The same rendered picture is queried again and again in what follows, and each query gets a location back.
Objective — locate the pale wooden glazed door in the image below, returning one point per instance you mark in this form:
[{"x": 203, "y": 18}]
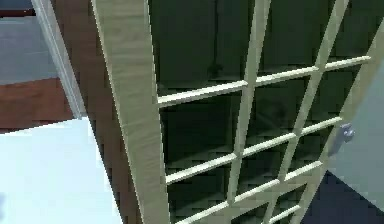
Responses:
[{"x": 133, "y": 83}]

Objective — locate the white door frame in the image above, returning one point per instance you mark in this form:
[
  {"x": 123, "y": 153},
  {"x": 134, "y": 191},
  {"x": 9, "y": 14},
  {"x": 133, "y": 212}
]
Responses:
[{"x": 60, "y": 56}]

